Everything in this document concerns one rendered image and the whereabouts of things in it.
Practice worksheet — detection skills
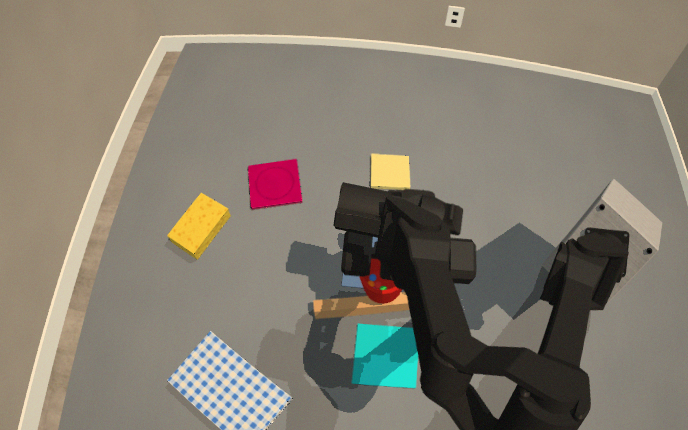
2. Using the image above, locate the blue and white checkered cloth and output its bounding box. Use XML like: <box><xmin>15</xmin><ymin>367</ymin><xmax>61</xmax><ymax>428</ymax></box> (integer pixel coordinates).
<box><xmin>167</xmin><ymin>331</ymin><xmax>293</xmax><ymax>430</ymax></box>

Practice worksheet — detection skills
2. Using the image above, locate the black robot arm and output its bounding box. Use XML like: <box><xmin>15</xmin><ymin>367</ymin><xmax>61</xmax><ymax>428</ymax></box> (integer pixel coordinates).
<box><xmin>333</xmin><ymin>183</ymin><xmax>629</xmax><ymax>430</ymax></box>

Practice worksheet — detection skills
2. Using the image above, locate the red cup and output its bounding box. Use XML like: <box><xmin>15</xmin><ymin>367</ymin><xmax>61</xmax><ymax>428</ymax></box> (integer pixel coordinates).
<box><xmin>359</xmin><ymin>259</ymin><xmax>402</xmax><ymax>304</ymax></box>

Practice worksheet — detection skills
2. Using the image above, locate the red square coaster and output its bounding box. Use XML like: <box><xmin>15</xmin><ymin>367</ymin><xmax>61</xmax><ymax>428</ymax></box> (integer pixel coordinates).
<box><xmin>248</xmin><ymin>159</ymin><xmax>302</xmax><ymax>210</ymax></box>

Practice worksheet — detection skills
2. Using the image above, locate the yellow sponge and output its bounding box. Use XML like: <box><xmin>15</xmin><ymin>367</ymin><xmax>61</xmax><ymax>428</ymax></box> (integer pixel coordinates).
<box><xmin>167</xmin><ymin>193</ymin><xmax>230</xmax><ymax>260</ymax></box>

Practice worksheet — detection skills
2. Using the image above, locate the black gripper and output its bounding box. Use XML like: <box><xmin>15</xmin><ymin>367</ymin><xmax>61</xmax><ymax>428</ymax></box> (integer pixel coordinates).
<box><xmin>341</xmin><ymin>231</ymin><xmax>476</xmax><ymax>284</ymax></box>

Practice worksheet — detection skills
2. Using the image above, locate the yellow sticky-note pad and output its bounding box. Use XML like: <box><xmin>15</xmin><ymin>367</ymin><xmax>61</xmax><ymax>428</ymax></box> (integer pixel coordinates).
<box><xmin>371</xmin><ymin>154</ymin><xmax>410</xmax><ymax>190</ymax></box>

